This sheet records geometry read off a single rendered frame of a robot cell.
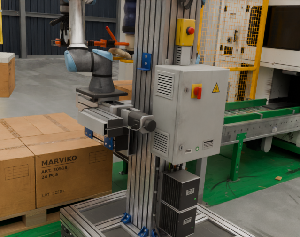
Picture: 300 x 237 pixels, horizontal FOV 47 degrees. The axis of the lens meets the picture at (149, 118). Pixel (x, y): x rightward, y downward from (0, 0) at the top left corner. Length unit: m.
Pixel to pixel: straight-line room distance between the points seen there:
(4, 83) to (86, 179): 1.58
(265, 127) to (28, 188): 2.32
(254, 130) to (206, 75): 1.88
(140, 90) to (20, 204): 1.17
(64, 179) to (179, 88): 1.28
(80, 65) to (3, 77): 1.95
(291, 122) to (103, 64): 2.56
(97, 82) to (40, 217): 1.13
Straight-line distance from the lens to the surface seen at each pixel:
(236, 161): 3.49
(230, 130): 3.28
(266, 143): 3.88
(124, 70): 3.95
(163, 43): 1.80
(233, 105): 4.10
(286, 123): 3.97
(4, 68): 3.81
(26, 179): 2.50
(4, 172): 2.44
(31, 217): 2.64
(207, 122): 1.82
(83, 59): 1.96
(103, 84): 1.99
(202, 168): 2.88
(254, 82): 4.61
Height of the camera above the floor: 1.42
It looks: 15 degrees down
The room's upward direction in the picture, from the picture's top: 4 degrees clockwise
